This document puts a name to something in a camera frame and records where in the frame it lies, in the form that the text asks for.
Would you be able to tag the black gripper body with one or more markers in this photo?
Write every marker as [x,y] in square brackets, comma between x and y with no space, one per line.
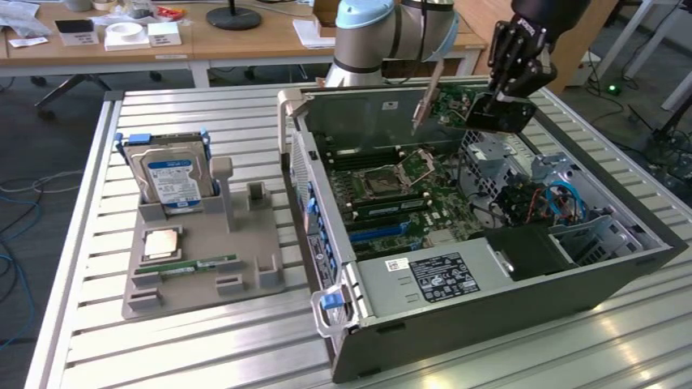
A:
[550,16]

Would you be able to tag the green graphics card black heatsink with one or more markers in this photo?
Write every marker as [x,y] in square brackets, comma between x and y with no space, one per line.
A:
[453,105]

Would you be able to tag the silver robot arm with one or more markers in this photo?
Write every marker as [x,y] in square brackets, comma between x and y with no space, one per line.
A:
[366,40]

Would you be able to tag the white power box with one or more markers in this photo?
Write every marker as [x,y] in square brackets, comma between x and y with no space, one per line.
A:
[589,69]

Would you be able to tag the metal disk bay cage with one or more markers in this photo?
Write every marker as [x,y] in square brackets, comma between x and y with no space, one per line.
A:
[486,162]

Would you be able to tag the metal socket cover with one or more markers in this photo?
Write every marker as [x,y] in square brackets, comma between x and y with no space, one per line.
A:
[418,164]

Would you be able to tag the black power connector cluster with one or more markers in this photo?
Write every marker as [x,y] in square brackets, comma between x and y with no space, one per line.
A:
[513,202]

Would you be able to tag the white paper stack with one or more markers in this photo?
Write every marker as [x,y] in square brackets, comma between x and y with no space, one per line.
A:
[310,36]

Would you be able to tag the CPU socket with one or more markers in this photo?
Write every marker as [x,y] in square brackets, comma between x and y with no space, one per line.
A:
[381,182]

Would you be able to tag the black RAM stick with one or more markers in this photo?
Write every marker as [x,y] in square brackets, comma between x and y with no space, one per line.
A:
[389,207]

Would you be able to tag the silver chipset heatsink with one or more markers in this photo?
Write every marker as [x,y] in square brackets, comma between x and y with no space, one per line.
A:
[440,239]

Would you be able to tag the blue card retention clip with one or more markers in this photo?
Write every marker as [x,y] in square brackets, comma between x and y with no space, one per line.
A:
[329,258]
[324,240]
[318,224]
[310,206]
[309,189]

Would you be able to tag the wooden desk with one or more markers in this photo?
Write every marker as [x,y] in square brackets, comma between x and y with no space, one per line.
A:
[242,44]
[53,54]

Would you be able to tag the black round lamp base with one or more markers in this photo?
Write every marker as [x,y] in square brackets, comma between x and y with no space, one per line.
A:
[232,20]

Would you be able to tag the grey power supply unit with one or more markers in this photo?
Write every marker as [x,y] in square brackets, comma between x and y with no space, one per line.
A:
[389,291]

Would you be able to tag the plain white box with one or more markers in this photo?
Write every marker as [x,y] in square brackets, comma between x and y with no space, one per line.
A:
[164,34]

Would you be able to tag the red packet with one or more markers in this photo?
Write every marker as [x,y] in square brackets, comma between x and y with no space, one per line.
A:
[166,13]

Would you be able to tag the dark grey PC case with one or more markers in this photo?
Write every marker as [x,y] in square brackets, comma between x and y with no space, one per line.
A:
[486,332]

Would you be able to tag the blue case latch tab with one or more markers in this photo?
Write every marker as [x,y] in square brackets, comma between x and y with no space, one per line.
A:
[330,302]

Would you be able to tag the hard disk blue carrier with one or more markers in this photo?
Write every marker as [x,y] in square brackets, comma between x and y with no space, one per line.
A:
[166,178]

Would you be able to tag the flat white box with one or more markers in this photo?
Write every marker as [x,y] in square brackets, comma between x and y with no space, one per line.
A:
[126,46]

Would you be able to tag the white tape roll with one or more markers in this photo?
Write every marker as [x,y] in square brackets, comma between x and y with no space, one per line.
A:
[110,33]

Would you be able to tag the grey parts rack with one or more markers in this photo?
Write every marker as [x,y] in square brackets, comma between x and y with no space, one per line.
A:
[205,259]

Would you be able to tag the silver CPU chip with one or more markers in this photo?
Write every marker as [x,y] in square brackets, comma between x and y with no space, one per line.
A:
[161,243]

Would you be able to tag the green RAM stick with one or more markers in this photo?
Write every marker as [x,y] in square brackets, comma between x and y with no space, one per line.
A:
[184,265]

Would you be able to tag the white box black top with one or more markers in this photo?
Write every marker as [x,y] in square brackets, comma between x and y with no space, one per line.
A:
[77,38]

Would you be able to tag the grey cup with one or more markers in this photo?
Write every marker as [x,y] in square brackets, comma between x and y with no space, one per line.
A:
[77,5]

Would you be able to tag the white paper label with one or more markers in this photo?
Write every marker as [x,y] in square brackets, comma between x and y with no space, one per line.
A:
[26,41]

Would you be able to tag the clear plastic bag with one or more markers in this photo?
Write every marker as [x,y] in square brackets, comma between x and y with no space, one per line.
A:
[21,20]

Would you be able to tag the white table frame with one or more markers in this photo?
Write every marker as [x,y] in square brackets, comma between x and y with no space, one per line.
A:
[622,35]

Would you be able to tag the metal drive bracket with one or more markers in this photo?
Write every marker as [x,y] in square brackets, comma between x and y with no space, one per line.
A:
[594,239]

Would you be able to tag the black caster leg frame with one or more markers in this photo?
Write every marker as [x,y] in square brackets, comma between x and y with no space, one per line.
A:
[72,89]

